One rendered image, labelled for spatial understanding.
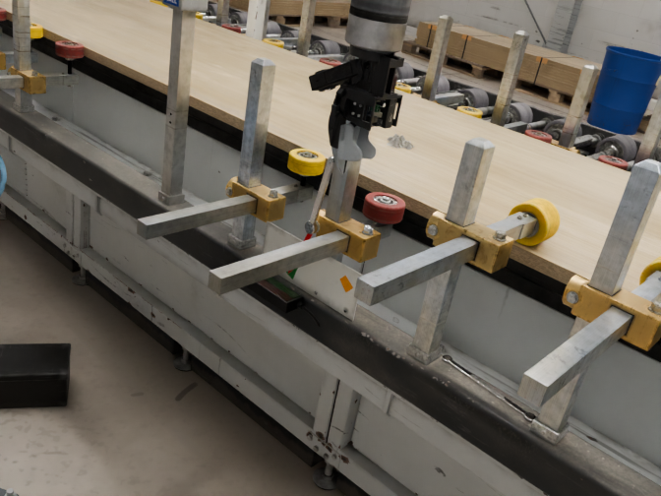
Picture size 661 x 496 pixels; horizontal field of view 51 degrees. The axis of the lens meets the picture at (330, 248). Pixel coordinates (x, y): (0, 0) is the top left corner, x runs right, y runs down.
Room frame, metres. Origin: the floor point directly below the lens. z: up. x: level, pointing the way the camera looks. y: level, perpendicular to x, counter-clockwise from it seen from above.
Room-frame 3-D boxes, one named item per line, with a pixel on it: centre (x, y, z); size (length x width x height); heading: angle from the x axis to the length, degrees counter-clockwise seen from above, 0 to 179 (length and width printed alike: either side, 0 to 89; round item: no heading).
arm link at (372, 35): (1.10, -0.01, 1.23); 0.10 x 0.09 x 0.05; 142
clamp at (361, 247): (1.19, -0.02, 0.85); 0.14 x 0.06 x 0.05; 52
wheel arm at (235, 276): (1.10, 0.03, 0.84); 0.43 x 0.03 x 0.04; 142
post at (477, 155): (1.05, -0.20, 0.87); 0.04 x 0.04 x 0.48; 52
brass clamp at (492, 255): (1.04, -0.22, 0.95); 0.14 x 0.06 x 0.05; 52
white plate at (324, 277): (1.20, 0.04, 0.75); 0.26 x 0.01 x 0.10; 52
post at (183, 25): (1.52, 0.40, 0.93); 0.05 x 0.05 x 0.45; 52
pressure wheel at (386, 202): (1.25, -0.09, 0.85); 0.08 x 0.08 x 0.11
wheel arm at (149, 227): (1.28, 0.21, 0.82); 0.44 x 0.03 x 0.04; 142
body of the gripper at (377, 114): (1.10, -0.01, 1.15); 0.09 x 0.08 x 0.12; 52
